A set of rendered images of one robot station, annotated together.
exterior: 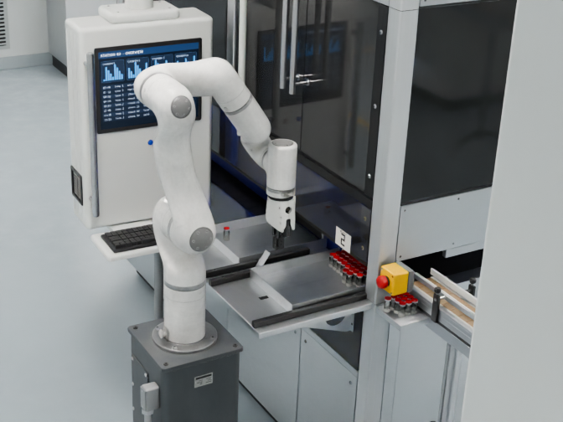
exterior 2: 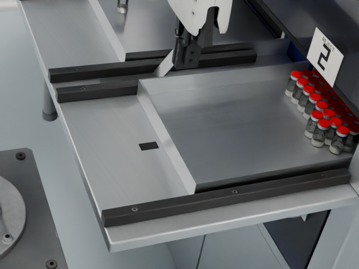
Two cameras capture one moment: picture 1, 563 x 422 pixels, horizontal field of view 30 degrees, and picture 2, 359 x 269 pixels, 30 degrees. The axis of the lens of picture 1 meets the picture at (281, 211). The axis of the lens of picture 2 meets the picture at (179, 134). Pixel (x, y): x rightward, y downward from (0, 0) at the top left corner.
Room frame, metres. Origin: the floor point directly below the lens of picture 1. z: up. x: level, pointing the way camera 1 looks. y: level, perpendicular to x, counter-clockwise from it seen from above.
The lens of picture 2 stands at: (2.05, -0.05, 1.58)
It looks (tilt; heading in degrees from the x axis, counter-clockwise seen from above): 39 degrees down; 4
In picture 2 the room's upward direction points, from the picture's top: 10 degrees clockwise
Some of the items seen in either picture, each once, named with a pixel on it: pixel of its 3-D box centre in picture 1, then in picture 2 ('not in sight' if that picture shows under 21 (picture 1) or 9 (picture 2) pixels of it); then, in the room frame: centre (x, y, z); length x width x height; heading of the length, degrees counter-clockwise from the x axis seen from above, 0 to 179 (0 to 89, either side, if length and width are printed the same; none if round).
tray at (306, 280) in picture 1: (316, 279); (258, 121); (2.95, -0.12, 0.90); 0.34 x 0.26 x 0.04; 122
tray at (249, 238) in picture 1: (265, 237); (186, 17); (3.24, 0.05, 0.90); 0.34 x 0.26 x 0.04; 121
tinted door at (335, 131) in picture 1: (342, 85); not in sight; (3.07, -0.17, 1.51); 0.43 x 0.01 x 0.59; 31
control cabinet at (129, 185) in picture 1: (140, 113); not in sight; (3.62, 0.53, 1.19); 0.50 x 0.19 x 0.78; 119
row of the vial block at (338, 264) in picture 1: (345, 270); (315, 110); (3.01, -0.22, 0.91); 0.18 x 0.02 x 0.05; 32
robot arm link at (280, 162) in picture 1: (281, 163); not in sight; (2.79, 0.01, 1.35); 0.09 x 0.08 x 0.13; 31
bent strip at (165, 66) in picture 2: (249, 263); (140, 67); (3.01, 0.10, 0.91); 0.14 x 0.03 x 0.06; 122
